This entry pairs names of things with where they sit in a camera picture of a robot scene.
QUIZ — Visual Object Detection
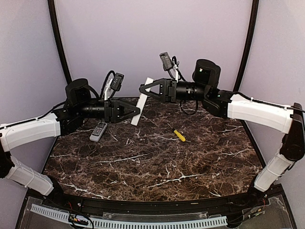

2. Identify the black front rail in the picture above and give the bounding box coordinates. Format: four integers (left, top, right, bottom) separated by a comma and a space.
40, 183, 284, 217

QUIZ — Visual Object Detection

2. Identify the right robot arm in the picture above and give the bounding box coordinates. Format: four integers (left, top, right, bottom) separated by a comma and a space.
139, 59, 305, 207

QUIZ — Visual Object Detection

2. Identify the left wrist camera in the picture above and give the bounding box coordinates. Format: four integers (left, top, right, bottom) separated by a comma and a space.
102, 71, 124, 101

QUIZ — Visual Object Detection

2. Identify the right black frame post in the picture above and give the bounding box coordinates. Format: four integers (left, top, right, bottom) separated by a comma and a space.
233, 0, 259, 91

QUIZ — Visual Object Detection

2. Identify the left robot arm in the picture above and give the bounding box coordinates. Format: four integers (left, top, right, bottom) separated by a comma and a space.
0, 78, 140, 208

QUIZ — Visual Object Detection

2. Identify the white slotted cable duct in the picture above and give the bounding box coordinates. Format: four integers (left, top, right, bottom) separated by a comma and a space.
30, 203, 228, 229

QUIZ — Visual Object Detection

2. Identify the left black frame post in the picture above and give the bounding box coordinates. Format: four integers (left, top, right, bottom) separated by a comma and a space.
47, 0, 72, 84

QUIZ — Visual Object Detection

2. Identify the yellow handled screwdriver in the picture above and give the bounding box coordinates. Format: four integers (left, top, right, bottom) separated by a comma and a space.
168, 124, 186, 142

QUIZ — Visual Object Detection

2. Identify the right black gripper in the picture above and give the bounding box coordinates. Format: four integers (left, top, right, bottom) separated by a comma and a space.
140, 77, 209, 103

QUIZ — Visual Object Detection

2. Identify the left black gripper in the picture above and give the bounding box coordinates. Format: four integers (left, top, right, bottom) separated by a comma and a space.
77, 97, 142, 124

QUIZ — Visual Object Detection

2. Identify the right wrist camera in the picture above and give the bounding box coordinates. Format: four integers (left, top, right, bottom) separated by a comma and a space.
159, 52, 179, 82

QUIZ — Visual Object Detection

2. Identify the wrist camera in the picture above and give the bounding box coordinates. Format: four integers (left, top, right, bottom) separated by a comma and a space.
159, 52, 179, 82
102, 71, 124, 101

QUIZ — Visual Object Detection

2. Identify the grey remote control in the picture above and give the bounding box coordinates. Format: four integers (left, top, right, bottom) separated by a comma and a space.
89, 122, 108, 142

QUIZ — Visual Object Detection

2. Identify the white slim remote control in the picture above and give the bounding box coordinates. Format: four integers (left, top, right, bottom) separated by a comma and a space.
131, 77, 154, 126

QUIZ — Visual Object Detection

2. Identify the black frame post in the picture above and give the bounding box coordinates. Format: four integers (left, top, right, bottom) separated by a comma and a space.
233, 0, 259, 91
47, 0, 72, 84

